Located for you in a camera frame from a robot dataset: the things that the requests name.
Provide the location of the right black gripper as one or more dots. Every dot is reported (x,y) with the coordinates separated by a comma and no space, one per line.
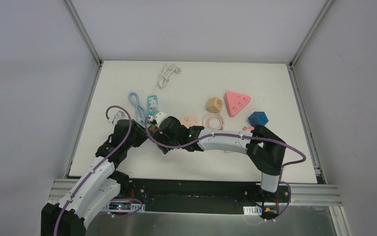
(161,123)

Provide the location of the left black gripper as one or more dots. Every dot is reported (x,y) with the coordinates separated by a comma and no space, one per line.
(139,134)

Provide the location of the teal power strip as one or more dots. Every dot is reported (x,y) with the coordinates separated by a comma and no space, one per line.
(152,112)

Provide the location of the yellow plug adapter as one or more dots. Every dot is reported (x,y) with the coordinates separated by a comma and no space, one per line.
(214,105)

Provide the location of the pink triangular power strip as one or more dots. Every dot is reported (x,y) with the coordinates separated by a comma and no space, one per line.
(235,102)

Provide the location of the blue cube plug adapter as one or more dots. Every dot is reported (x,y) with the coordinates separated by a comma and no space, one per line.
(258,118)

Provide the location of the green patterned small adapter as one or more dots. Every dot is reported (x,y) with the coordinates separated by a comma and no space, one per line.
(153,128)

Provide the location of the pale pink round socket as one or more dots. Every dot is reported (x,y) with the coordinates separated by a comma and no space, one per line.
(189,121)

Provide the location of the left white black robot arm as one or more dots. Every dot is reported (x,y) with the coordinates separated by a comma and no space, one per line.
(101,183)

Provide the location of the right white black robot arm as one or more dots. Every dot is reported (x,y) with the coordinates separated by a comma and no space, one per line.
(264,148)

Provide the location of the white plug in teal strip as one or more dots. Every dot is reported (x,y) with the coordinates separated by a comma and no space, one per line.
(153,104)

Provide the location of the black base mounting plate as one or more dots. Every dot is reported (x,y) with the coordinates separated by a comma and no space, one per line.
(189,196)

